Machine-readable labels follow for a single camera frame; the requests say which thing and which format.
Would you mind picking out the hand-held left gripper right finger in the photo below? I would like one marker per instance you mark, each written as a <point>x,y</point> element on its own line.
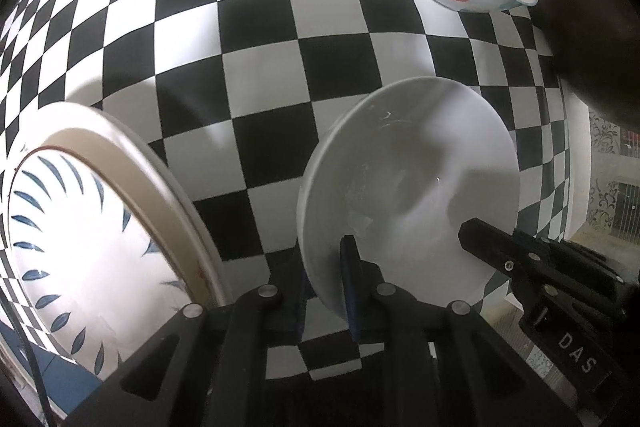
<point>352,287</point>

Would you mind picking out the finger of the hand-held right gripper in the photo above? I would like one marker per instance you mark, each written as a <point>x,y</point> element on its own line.
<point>500,247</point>

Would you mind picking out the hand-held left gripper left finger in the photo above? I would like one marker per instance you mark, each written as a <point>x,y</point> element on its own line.
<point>300,302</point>

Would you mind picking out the plain white bowl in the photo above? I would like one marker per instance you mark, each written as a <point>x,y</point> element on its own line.
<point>410,167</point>

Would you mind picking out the blue striped white plate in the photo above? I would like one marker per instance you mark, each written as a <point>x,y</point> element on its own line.
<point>75,247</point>

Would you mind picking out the frosted glass door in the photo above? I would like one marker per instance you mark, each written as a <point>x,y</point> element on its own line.
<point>610,187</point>

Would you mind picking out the brown rice cooker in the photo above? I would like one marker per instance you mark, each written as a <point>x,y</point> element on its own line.
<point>590,7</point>

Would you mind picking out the black white checkered cloth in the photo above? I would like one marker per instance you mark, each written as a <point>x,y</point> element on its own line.
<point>310,7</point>

